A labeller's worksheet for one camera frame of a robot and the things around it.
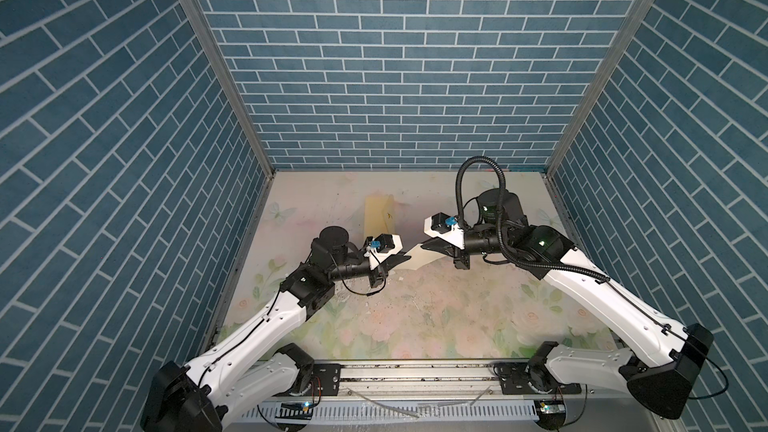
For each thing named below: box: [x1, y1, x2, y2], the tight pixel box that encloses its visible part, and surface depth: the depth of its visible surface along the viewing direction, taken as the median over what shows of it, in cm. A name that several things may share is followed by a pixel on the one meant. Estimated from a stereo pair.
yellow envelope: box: [364, 194, 395, 240], surface depth 110 cm
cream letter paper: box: [392, 244, 447, 270], surface depth 68 cm
